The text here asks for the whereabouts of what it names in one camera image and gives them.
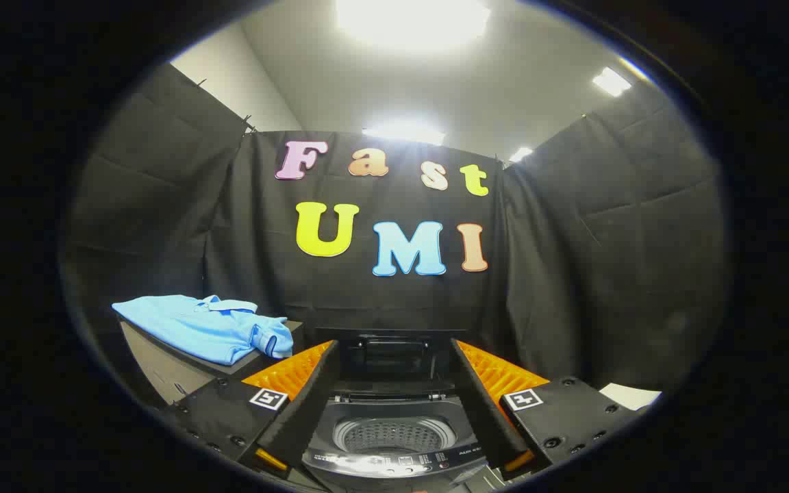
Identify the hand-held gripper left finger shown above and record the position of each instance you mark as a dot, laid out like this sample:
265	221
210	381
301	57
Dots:
305	411

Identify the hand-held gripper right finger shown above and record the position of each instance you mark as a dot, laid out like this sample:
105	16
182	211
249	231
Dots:
487	411

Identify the dark grey washing machine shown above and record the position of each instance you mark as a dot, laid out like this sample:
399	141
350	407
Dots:
394	467

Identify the light blue polo shirt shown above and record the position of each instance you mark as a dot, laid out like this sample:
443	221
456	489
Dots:
196	329

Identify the white flat board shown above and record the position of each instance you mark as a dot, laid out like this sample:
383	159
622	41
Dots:
631	396

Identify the grey cabinet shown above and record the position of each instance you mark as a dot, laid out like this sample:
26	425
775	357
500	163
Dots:
161	370

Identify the ceiling light panel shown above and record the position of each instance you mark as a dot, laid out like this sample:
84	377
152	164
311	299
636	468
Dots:
405	132
611	81
520	154
411	20

